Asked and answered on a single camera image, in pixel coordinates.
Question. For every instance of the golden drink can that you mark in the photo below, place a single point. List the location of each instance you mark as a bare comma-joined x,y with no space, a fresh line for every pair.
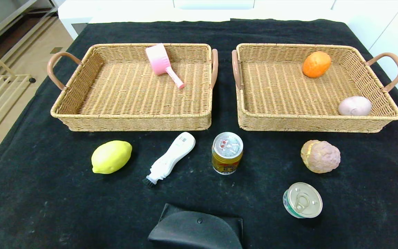
227,154

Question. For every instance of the brown cream puff bread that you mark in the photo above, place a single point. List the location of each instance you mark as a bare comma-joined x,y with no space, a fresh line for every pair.
321,157

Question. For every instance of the green pull-tab tin can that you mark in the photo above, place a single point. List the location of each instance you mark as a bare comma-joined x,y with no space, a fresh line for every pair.
303,200

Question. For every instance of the pink plastic scoop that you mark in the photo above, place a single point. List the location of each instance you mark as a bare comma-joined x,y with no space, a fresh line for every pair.
158,62

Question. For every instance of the black table cloth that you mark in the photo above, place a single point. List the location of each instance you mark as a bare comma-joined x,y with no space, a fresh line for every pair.
271,166

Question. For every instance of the yellow lemon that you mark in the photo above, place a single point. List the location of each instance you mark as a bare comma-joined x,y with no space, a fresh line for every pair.
111,157

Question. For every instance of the black leather pouch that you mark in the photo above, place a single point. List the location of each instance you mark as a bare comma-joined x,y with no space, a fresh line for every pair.
195,230

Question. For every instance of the orange fruit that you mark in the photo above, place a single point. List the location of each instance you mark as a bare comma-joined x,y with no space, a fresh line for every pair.
316,64

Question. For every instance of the pale pink round bun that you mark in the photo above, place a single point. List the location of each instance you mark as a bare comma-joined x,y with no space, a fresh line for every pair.
355,105

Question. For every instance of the beige wooden rack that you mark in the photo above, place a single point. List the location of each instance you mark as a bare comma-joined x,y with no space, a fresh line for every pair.
12,75

